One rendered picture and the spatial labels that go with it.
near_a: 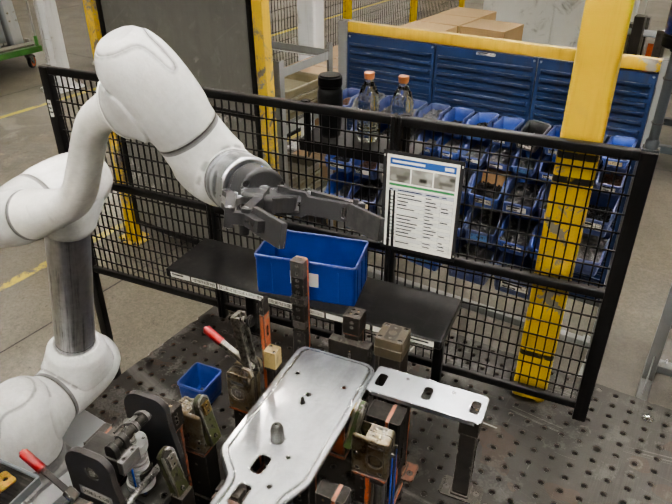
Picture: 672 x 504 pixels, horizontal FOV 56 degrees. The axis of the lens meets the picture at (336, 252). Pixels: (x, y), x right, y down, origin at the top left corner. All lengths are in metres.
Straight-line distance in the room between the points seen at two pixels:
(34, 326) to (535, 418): 2.70
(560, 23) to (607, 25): 5.92
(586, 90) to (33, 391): 1.51
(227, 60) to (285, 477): 2.31
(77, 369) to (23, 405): 0.16
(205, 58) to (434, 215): 1.91
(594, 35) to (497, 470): 1.13
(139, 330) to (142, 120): 2.72
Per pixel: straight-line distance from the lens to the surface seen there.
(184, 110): 0.92
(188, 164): 0.95
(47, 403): 1.77
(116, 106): 0.93
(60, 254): 1.58
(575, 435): 2.04
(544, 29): 7.58
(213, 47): 3.34
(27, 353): 3.64
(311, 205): 0.84
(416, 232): 1.84
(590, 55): 1.62
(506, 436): 1.98
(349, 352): 1.76
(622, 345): 3.65
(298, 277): 1.74
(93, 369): 1.82
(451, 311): 1.84
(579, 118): 1.66
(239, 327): 1.51
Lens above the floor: 2.10
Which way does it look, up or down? 31 degrees down
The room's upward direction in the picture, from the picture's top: straight up
